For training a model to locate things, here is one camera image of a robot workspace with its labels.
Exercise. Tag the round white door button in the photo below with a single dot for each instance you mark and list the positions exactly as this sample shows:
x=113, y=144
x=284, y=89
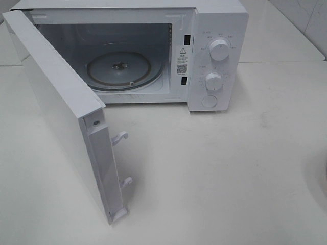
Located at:
x=209, y=101

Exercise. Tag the white timer knob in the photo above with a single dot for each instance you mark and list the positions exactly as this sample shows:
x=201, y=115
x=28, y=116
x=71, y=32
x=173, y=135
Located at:
x=214, y=81

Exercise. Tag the white microwave door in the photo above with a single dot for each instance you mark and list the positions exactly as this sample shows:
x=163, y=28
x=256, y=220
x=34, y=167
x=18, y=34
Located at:
x=74, y=113

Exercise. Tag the glass microwave turntable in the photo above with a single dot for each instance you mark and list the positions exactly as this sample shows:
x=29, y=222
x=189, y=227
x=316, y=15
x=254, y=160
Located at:
x=123, y=70

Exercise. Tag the white microwave oven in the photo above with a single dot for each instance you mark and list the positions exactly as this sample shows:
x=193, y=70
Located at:
x=178, y=32

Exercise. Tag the upper white power knob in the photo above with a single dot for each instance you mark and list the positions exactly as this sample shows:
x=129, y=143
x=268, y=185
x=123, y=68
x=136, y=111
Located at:
x=219, y=49

